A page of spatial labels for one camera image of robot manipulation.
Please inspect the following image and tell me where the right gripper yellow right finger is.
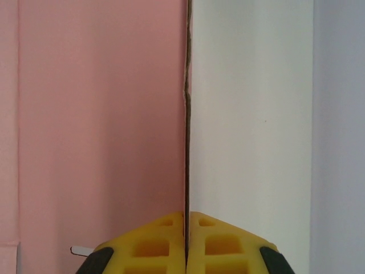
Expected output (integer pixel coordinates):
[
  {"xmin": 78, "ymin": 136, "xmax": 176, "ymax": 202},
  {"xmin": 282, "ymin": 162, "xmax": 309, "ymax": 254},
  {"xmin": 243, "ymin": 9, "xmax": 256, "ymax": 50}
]
[{"xmin": 188, "ymin": 211, "xmax": 297, "ymax": 274}]

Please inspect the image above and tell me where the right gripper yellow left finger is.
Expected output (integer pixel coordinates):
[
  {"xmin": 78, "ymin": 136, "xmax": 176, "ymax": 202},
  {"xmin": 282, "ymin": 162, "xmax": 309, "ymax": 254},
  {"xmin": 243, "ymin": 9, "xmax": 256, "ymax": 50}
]
[{"xmin": 76, "ymin": 211, "xmax": 186, "ymax": 274}]

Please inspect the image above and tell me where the pink paper box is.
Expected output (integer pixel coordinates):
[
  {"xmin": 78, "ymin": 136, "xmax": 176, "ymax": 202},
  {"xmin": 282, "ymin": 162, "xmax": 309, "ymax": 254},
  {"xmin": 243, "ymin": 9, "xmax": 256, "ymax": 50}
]
[{"xmin": 0, "ymin": 0, "xmax": 315, "ymax": 274}]

